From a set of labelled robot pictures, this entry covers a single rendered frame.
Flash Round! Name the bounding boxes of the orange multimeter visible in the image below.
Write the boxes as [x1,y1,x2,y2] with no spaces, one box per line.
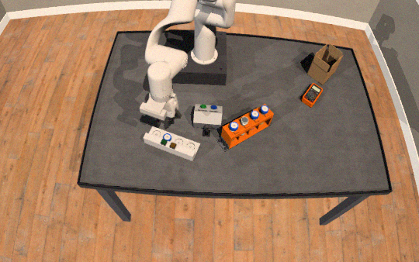
[301,83,323,108]

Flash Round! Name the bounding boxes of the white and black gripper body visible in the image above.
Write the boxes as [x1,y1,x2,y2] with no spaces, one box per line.
[163,97,178,118]

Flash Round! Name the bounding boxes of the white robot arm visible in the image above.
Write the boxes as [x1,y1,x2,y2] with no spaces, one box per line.
[140,0,236,121]

